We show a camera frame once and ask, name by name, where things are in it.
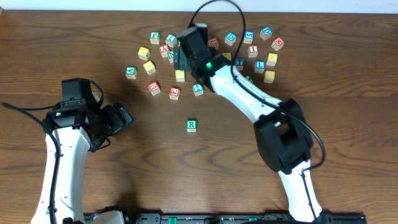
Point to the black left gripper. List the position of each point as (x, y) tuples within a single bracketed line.
[(119, 116)]

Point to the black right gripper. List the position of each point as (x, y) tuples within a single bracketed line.
[(180, 57)]

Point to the green T letter block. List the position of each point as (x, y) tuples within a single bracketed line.
[(239, 63)]

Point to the green R letter block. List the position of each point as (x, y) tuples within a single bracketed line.
[(191, 125)]

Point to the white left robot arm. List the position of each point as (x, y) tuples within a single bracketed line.
[(76, 127)]

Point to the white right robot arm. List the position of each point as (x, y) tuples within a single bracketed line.
[(284, 139)]

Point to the green N letter block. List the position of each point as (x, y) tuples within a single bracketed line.
[(170, 56)]

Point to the red C letter block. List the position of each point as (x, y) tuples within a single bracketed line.
[(213, 42)]

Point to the yellow block centre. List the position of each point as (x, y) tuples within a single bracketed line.
[(180, 75)]

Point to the green L letter block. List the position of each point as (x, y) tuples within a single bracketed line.
[(171, 40)]

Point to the red A letter block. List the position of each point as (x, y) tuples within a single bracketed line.
[(164, 50)]

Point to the yellow block near C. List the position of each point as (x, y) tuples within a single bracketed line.
[(227, 55)]

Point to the blue question mark block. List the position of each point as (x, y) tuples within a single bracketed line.
[(198, 89)]

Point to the blue D letter block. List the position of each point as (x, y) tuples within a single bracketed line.
[(230, 38)]

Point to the green P letter block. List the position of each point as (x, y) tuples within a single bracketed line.
[(155, 38)]

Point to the red E letter block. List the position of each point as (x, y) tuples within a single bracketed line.
[(174, 93)]

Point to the yellow block lower left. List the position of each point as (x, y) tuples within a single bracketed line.
[(149, 67)]

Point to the yellow block upper left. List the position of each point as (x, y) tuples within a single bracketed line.
[(143, 53)]

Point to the red U letter block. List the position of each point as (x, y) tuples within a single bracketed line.
[(154, 88)]

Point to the green V letter block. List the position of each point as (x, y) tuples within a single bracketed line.
[(131, 72)]

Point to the blue S letter block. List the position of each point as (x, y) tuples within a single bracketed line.
[(248, 37)]

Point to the red I letter block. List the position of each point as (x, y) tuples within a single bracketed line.
[(253, 51)]

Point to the green 4 number block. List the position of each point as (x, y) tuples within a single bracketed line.
[(248, 78)]

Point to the blue L letter block right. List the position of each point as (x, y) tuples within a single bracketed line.
[(259, 66)]

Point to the blue Q letter block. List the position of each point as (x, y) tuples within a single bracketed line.
[(265, 33)]

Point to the yellow K letter block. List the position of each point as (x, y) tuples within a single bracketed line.
[(271, 59)]

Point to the yellow block far right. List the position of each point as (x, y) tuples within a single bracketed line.
[(269, 76)]

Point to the red M letter block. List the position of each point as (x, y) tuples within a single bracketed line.
[(278, 43)]

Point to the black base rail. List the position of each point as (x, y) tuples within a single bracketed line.
[(117, 217)]

